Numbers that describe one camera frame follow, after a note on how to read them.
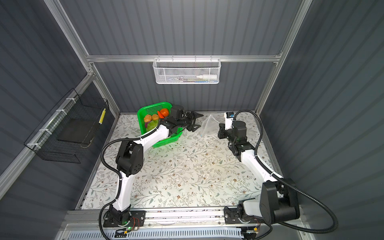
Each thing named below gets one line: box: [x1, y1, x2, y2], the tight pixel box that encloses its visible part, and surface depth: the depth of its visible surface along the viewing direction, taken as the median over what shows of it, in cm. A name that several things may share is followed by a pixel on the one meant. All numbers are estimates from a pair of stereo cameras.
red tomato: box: [159, 108, 169, 118], surface depth 117 cm
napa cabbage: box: [146, 119, 159, 131], surface depth 101 cm
